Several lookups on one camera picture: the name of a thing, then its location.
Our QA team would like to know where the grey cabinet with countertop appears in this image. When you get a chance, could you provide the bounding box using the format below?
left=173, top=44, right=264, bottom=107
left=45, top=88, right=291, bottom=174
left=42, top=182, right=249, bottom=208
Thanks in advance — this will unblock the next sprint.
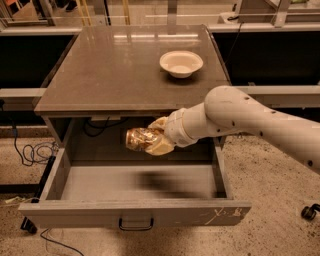
left=35, top=25, right=228, bottom=156

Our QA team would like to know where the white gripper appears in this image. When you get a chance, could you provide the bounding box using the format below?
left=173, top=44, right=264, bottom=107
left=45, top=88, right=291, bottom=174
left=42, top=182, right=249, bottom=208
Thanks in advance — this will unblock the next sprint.
left=145, top=108, right=196, bottom=156

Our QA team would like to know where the white paper bowl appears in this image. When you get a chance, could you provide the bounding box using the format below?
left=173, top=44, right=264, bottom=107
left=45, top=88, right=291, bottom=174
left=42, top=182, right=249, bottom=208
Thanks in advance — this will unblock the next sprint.
left=159, top=51, right=203, bottom=78

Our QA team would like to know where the black caster wheel right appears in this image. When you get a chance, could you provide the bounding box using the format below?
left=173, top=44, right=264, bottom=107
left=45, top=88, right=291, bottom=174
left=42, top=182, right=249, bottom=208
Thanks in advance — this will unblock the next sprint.
left=301, top=204, right=320, bottom=221

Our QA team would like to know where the blue cable on floor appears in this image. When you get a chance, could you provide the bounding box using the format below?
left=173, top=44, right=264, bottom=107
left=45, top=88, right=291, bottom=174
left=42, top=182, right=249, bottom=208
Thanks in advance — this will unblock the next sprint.
left=9, top=116, right=59, bottom=167

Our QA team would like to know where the black floor cable front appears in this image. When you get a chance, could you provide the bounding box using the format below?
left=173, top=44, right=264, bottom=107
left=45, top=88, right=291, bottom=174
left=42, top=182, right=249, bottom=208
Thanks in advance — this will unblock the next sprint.
left=39, top=227, right=86, bottom=256

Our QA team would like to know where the black cable under countertop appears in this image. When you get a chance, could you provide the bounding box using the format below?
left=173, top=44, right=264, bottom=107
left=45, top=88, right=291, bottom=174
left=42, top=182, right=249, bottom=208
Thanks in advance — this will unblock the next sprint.
left=82, top=116, right=129, bottom=138

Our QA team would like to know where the black drawer handle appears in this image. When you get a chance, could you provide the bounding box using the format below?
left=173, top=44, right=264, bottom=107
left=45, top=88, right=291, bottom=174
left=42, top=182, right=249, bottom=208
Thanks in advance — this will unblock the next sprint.
left=118, top=218, right=154, bottom=232

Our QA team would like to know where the black cabinet caster wheel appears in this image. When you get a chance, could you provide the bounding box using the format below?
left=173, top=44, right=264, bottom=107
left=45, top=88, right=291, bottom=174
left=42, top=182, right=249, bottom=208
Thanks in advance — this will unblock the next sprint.
left=20, top=217, right=37, bottom=234

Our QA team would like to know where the open grey top drawer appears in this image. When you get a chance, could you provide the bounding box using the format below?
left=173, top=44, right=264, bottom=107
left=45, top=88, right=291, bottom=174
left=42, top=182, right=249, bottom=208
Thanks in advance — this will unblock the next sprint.
left=19, top=149, right=251, bottom=229

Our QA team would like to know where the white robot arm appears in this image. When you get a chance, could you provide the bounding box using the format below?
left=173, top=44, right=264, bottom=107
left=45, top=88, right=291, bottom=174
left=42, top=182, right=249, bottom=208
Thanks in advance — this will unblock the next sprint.
left=146, top=86, right=320, bottom=173

